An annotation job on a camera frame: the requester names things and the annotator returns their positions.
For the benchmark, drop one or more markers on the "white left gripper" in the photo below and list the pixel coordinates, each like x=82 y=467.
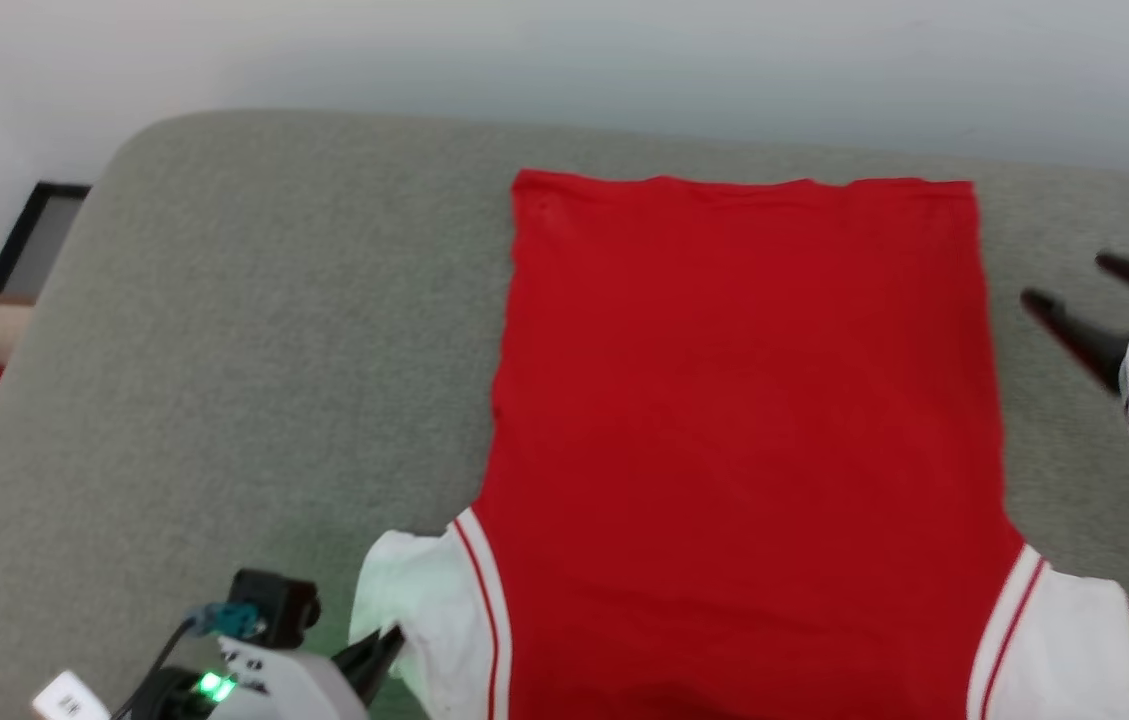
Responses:
x=294 y=690

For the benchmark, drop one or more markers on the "red and white basketball jersey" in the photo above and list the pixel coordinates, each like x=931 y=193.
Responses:
x=744 y=420

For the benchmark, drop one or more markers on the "black framed panel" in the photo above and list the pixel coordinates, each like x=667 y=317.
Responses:
x=39 y=240

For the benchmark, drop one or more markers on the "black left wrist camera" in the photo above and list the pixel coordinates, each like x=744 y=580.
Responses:
x=274 y=600

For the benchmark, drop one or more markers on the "teal left camera connector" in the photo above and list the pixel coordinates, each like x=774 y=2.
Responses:
x=229 y=620

